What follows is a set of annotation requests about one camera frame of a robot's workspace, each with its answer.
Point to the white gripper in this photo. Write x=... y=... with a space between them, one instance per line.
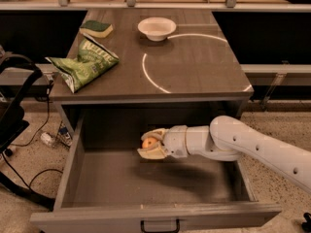
x=175 y=141

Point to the orange fruit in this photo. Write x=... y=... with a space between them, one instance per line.
x=148 y=142

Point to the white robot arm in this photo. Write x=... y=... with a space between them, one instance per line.
x=225 y=139

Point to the grey open drawer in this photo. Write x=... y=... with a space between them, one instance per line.
x=107 y=187

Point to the grey wooden cabinet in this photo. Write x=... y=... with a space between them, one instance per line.
x=194 y=64

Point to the green chip bag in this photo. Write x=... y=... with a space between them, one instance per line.
x=92 y=60

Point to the white power adapter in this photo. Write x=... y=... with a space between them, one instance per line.
x=47 y=139

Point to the white ceramic bowl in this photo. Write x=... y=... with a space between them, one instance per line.
x=157 y=28

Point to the green yellow sponge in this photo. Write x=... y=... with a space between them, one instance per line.
x=96 y=28

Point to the black chair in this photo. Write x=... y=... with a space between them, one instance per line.
x=12 y=123

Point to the black object floor corner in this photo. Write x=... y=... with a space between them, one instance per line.
x=306 y=225

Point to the black drawer handle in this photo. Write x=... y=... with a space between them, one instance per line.
x=160 y=226

